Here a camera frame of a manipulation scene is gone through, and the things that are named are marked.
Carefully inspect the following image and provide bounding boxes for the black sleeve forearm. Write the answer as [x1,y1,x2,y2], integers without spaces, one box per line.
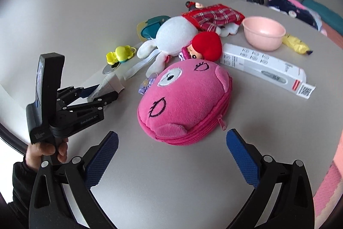
[8,159,37,228]

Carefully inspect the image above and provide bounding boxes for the person's left hand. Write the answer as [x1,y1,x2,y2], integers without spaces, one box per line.
[24,138,69,171]

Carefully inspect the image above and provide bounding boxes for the teal pillow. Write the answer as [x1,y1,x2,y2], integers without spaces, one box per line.
[302,0,343,35]

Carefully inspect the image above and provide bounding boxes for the purple hair clip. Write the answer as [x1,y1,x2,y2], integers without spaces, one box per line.
[138,73,158,95]

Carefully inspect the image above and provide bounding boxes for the white tube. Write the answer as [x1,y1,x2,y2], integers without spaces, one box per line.
[87,74,124,102]

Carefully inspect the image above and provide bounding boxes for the pink plastic bowl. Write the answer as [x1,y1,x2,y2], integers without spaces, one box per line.
[242,16,286,52]

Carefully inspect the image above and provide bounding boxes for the teal yellow toy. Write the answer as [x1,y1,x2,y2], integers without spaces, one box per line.
[137,15,170,42]

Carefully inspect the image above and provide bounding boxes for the round silver disc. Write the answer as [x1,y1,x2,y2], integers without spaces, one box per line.
[102,62,121,75]

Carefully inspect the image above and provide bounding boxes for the white thermometer box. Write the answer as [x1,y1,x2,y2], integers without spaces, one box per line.
[220,44,316,99]

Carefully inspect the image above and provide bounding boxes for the pink foam mat tile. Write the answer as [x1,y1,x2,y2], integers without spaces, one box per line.
[313,132,343,229]

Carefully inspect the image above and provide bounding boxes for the yellow snack wrapper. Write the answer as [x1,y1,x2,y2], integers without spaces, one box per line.
[282,34,313,55]

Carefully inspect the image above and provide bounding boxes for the yellow green toy figure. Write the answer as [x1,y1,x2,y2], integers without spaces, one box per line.
[106,45,136,65]

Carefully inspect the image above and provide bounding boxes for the pink plush face pouch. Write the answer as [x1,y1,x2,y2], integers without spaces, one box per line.
[137,59,233,146]

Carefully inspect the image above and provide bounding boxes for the navy patterned blanket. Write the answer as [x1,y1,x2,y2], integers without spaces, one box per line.
[267,0,322,31]

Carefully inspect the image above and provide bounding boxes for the red plaid doll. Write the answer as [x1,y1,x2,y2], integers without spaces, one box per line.
[183,1,245,37]

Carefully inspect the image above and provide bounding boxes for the white plush bunny toy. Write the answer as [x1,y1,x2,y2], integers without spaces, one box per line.
[123,16,198,80]

